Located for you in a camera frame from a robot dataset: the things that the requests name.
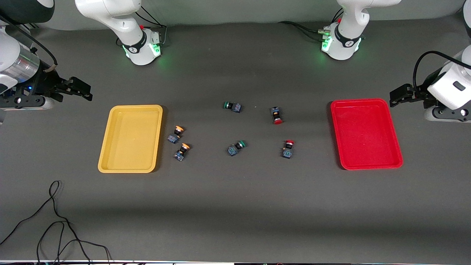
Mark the yellow plastic tray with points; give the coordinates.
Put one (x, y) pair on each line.
(130, 139)

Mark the green push button switch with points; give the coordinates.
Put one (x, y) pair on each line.
(233, 107)
(235, 148)

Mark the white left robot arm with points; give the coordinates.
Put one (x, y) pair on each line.
(349, 22)

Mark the red plastic tray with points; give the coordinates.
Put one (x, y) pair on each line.
(366, 134)

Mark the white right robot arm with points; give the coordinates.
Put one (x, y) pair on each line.
(110, 14)

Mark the red push button switch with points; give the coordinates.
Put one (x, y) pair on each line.
(276, 115)
(288, 150)

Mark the yellow push button switch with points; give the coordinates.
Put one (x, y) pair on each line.
(175, 134)
(181, 152)

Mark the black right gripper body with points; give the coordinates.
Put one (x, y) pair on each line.
(47, 81)

